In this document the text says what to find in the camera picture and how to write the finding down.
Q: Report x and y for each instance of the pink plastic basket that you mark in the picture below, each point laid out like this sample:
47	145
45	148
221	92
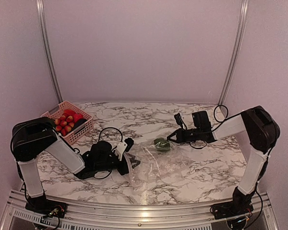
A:
78	132

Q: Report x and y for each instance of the clear zip top bag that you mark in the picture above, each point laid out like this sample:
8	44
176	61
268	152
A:
155	164

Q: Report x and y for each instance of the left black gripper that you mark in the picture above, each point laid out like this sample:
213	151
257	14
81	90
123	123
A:
124	169

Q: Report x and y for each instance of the dark purple fake eggplant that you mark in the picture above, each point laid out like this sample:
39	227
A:
79	122

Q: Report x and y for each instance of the green fake leafy vegetable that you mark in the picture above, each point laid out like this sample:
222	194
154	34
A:
162	145

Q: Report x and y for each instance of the right aluminium frame post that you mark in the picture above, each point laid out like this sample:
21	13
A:
236	50

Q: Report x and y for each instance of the aluminium frame post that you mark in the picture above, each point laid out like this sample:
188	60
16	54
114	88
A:
236	50
46	44

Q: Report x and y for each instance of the front aluminium rail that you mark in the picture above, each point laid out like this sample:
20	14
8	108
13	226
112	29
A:
82	215

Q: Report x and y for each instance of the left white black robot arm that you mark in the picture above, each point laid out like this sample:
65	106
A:
31	138

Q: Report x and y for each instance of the red fake pepper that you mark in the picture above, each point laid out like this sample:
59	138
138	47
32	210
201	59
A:
69	112

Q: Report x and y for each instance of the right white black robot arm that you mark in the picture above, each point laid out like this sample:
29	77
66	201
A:
263	133

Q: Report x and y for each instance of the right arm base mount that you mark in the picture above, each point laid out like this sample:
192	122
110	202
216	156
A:
227	210

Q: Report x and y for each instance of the red fake tomato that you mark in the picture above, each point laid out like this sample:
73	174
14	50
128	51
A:
78	118

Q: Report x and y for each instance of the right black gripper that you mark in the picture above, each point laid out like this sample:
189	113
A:
180	139

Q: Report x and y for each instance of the left aluminium frame post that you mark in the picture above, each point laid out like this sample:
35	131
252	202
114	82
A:
46	44

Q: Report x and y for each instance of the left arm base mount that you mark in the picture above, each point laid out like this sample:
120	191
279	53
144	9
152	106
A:
49	208

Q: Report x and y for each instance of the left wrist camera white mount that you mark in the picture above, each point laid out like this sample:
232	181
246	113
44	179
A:
123	146

